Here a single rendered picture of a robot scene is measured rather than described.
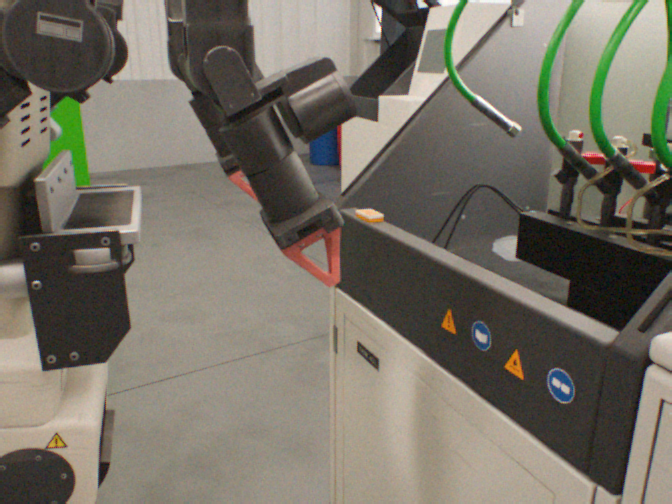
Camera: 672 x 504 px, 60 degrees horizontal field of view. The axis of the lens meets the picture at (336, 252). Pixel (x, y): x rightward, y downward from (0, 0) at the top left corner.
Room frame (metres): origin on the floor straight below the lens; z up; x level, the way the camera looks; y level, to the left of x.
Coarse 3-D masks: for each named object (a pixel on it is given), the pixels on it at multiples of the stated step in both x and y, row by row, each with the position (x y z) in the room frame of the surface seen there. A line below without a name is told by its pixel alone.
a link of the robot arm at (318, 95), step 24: (216, 48) 0.53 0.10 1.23; (216, 72) 0.53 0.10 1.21; (240, 72) 0.53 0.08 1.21; (288, 72) 0.57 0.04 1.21; (312, 72) 0.58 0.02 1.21; (336, 72) 0.58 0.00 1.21; (216, 96) 0.53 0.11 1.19; (240, 96) 0.53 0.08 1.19; (288, 96) 0.57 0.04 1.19; (312, 96) 0.57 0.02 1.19; (336, 96) 0.57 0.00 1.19; (312, 120) 0.56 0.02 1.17; (336, 120) 0.58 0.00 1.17
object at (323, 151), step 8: (336, 128) 6.97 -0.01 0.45; (320, 136) 6.98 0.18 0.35; (328, 136) 6.96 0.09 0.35; (336, 136) 6.98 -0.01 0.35; (312, 144) 7.07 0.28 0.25; (320, 144) 6.99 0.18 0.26; (328, 144) 6.97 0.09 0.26; (336, 144) 6.98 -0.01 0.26; (312, 152) 7.08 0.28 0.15; (320, 152) 7.00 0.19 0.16; (328, 152) 6.98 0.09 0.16; (336, 152) 6.99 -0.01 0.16; (312, 160) 7.10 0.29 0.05; (320, 160) 7.01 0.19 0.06; (328, 160) 6.98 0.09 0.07; (336, 160) 7.00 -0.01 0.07
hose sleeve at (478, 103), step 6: (474, 102) 0.98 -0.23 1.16; (480, 102) 0.98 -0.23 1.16; (486, 102) 0.98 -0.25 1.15; (480, 108) 0.98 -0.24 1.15; (486, 108) 0.98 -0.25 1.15; (492, 108) 0.98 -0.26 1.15; (486, 114) 0.98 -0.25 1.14; (492, 114) 0.98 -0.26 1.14; (498, 114) 0.98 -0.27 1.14; (492, 120) 0.98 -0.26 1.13; (498, 120) 0.98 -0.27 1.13; (504, 120) 0.98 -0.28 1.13; (504, 126) 0.98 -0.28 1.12; (510, 126) 0.98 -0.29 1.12
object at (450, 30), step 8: (464, 0) 0.98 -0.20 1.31; (664, 0) 1.01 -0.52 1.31; (456, 8) 0.98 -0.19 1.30; (464, 8) 0.98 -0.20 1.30; (456, 16) 0.98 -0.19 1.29; (448, 24) 0.98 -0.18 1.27; (456, 24) 0.98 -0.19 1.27; (448, 32) 0.98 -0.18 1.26; (448, 40) 0.98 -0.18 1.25; (448, 48) 0.98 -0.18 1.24; (448, 56) 0.98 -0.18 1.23; (448, 64) 0.98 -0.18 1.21; (448, 72) 0.98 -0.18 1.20; (456, 72) 0.98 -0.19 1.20; (456, 80) 0.98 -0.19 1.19; (456, 88) 0.98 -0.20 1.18; (464, 88) 0.98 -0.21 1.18; (464, 96) 0.98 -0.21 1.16; (472, 96) 0.98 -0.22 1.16
